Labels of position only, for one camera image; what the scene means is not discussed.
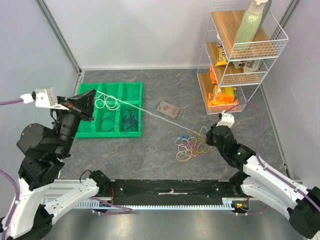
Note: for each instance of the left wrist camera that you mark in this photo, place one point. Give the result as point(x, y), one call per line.
point(47, 98)

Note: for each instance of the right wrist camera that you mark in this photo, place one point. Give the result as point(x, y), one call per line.
point(226, 119)

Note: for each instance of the white wire shelf rack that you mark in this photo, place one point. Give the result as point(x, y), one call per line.
point(226, 67)

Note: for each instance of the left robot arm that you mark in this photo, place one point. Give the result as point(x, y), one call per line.
point(44, 151)

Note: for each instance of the yellow snack pack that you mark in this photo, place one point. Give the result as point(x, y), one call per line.
point(227, 94)

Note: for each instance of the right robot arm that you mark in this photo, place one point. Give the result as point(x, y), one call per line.
point(299, 204)

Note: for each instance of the small grey red box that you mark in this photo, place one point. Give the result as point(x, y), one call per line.
point(168, 109)

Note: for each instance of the yellow snack bag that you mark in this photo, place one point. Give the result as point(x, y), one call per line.
point(222, 59)

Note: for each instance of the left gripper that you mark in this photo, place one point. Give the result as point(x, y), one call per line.
point(86, 100)

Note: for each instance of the white snack package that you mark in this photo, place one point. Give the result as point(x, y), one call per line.
point(248, 66)

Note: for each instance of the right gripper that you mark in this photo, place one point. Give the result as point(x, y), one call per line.
point(215, 136)

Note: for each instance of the grey slotted cable duct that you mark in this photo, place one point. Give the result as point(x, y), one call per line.
point(91, 204)

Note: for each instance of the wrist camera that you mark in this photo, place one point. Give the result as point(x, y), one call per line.
point(226, 119)
point(47, 98)

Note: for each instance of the green spray bottle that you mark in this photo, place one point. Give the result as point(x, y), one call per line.
point(251, 23)

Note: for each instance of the orange snack box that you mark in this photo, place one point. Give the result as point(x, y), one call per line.
point(213, 101)

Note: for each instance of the green compartment tray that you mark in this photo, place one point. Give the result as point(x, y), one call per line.
point(117, 110)

